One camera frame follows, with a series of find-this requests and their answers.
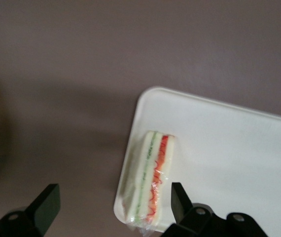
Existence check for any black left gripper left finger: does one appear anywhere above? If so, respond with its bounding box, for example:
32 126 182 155
0 183 63 237

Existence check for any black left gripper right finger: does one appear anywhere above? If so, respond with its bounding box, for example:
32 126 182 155
164 182 271 237

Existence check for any triangle sandwich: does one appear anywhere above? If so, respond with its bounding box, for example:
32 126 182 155
120 129 178 235

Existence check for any beige plastic tray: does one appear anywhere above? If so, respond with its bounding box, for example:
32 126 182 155
112 85 281 237

